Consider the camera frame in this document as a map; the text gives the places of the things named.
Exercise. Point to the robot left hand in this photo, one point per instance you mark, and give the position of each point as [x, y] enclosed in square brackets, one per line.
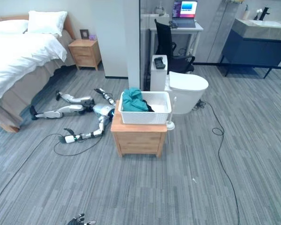
[77, 219]

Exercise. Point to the white laundry basket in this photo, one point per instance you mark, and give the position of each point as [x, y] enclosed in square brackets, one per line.
[145, 110]

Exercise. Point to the open laptop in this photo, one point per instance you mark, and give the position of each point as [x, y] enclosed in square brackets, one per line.
[184, 14]

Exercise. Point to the wooden nightstand without items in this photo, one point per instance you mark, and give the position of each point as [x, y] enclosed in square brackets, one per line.
[138, 140]

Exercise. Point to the silver humanoid robot lying down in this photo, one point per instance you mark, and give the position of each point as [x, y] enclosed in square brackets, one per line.
[82, 112]

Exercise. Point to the teal garment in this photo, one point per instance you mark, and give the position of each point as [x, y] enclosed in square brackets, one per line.
[134, 100]

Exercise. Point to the black garment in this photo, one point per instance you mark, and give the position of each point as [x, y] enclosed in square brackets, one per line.
[150, 107]

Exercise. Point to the white toilet brush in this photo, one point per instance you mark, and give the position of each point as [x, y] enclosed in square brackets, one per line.
[171, 118]

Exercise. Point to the bed with white duvet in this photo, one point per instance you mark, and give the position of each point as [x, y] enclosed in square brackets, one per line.
[21, 68]

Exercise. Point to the white toilet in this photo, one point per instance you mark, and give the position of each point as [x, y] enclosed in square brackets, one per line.
[178, 90]

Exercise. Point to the small purple box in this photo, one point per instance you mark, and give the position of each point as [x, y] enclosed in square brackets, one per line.
[93, 37]

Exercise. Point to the black office chair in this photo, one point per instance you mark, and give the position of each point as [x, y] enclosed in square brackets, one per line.
[172, 50]

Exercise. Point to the white flat pillow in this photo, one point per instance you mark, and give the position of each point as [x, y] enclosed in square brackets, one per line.
[10, 25]

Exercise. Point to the white desk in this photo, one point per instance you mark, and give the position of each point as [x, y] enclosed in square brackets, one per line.
[178, 30]

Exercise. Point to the dark blue vanity cabinet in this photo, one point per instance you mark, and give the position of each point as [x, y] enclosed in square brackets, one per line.
[255, 48]

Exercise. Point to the white soap bottle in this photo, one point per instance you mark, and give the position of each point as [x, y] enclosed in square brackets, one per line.
[246, 12]

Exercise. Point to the white wash basin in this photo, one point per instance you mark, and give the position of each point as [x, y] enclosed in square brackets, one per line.
[269, 23]

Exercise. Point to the black faucet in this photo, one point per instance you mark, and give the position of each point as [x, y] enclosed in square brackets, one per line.
[264, 12]

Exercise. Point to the wooden nightstand with picture frame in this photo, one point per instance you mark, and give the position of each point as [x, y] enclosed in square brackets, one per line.
[85, 53]

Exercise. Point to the dark picture frame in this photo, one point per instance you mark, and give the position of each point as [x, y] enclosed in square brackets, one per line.
[84, 34]

